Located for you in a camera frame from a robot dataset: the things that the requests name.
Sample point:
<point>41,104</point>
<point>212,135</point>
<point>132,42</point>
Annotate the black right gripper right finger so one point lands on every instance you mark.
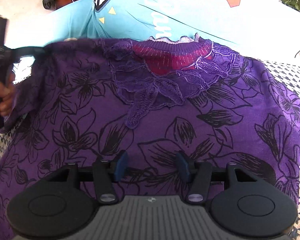
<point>197,175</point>

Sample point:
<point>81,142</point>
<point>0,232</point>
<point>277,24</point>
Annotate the person's left hand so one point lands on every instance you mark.
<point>7,93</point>

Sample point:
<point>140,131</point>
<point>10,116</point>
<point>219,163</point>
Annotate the purple floral garment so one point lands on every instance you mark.
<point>63,205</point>

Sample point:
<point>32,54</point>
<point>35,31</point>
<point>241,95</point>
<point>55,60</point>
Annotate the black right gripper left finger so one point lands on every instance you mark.
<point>105,173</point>

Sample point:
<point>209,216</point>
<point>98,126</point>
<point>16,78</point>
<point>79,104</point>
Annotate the blue cartoon print sofa cover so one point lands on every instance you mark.
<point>265,29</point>

